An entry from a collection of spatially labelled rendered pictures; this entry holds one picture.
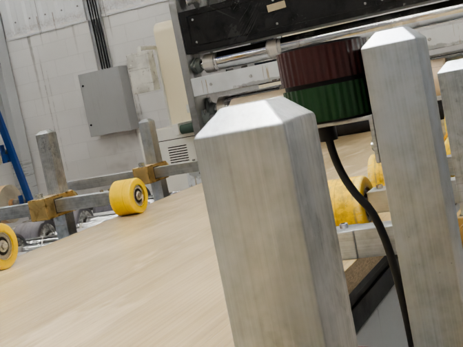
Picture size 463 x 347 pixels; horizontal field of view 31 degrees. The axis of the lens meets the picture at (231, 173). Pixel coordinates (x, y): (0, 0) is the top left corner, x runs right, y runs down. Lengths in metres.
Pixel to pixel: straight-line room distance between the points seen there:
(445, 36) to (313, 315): 2.59
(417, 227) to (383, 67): 0.10
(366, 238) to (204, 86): 2.31
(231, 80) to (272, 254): 2.79
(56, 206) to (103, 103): 8.61
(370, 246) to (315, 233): 0.56
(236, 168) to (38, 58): 11.05
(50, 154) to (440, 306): 1.54
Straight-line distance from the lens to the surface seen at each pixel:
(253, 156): 0.28
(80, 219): 2.77
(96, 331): 0.91
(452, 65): 0.78
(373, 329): 1.12
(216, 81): 3.10
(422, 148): 0.53
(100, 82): 10.56
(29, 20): 11.42
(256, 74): 3.04
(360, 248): 0.86
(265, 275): 0.29
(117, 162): 10.82
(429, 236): 0.53
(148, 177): 2.35
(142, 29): 10.47
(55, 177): 2.01
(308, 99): 0.53
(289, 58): 0.53
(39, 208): 1.96
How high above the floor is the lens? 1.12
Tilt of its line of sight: 5 degrees down
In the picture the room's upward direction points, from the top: 11 degrees counter-clockwise
